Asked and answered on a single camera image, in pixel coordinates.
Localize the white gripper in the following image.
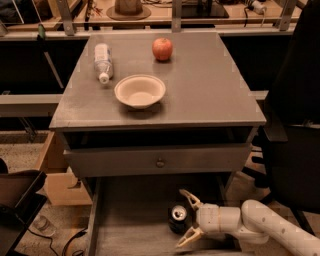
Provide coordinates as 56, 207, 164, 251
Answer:
176, 189, 241, 248

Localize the dark pepsi can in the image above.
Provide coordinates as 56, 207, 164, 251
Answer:
168, 205, 188, 234

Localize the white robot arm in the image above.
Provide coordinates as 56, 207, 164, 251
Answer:
176, 189, 320, 256

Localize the grey top drawer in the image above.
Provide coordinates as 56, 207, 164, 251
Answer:
64, 143, 251, 178

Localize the round drawer knob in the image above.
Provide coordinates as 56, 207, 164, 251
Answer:
156, 158, 165, 168

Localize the grey open middle drawer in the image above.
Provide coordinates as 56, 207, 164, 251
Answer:
89, 173, 254, 256

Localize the grey drawer cabinet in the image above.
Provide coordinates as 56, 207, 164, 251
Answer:
48, 31, 267, 200

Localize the cardboard box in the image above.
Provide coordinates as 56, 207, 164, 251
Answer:
35, 132, 92, 206

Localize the white paper bowl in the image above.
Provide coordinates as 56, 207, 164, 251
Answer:
114, 75, 166, 109

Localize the clear plastic cup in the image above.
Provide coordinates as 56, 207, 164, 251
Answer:
32, 215, 56, 237

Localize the red apple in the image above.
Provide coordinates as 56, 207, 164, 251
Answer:
152, 38, 173, 61

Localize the black bin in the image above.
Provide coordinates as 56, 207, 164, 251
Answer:
0, 170, 46, 256

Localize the clear plastic water bottle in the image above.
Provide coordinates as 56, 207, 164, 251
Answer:
94, 43, 113, 84

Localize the brown hat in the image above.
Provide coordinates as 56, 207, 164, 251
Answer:
106, 0, 151, 21

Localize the black floor cable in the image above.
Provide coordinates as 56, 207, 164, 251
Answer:
26, 226, 88, 256

